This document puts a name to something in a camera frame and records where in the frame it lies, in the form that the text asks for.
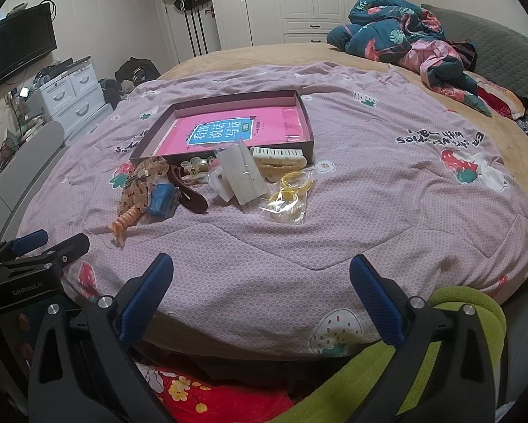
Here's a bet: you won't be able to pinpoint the pink pajama garment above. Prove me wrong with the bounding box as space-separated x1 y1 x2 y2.
398 40 464 87

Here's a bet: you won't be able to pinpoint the pink mesh bow clip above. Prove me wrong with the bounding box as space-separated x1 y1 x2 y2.
118 157 170 215

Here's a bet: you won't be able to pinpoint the white earring card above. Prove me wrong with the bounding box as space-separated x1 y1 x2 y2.
208 165 235 202

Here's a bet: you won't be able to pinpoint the yellow clips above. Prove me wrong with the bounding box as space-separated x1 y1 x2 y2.
259 168 315 225

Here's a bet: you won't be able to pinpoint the red floral cloth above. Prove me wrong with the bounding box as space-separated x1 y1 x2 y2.
136 363 294 422

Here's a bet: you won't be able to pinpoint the grey bed footboard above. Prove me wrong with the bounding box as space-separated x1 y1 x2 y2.
0 121 67 241

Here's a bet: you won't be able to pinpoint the white drawer cabinet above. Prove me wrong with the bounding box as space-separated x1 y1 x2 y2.
26 57 105 137

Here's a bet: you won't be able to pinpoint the green sleeve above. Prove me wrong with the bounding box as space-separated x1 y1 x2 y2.
268 286 509 423

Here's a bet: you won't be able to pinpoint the beige claw clip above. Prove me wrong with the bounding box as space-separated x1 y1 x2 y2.
251 147 308 182

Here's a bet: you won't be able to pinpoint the pearl claw clip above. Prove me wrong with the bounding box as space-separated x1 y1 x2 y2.
180 157 215 185

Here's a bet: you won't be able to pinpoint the teal floral blanket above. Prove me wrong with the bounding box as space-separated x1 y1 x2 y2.
326 0 478 96

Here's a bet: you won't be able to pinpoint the orange spiral hair tie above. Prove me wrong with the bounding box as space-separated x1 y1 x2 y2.
106 203 143 247

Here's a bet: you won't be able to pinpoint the black bag on floor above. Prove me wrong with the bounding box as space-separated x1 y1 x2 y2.
115 57 161 86

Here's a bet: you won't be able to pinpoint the dark cardboard box tray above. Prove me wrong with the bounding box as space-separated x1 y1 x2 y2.
130 90 314 165

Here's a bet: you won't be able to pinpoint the maroon hair clip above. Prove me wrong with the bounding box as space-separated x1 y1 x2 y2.
167 164 209 214

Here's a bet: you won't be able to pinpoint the clear bagged earring card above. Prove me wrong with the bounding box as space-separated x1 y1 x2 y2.
216 140 269 209

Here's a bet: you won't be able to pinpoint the pink printed quilt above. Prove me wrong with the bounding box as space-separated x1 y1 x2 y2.
20 63 528 358

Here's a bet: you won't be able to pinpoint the black wall television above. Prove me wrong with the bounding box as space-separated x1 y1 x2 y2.
0 2 57 85

